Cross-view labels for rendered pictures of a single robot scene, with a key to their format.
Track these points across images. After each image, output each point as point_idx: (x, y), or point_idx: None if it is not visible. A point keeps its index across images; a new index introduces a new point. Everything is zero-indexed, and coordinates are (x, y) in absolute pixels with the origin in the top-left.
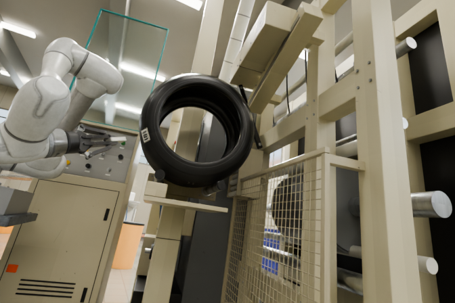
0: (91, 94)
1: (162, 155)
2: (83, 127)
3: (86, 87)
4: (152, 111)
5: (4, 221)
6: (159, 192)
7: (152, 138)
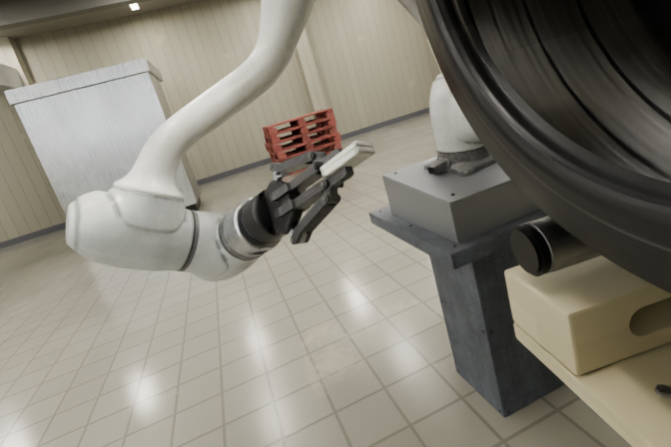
0: None
1: (496, 162)
2: (274, 171)
3: None
4: None
5: (449, 260)
6: (548, 337)
7: (447, 82)
